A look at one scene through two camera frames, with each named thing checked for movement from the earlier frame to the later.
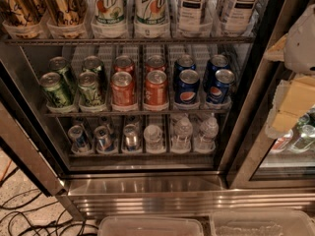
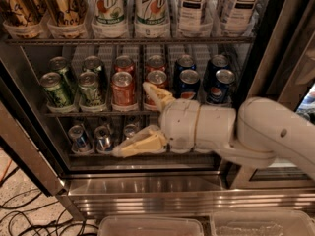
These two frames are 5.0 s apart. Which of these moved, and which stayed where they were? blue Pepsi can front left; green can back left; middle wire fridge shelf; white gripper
Moved: white gripper
Stayed: blue Pepsi can front left; middle wire fridge shelf; green can back left
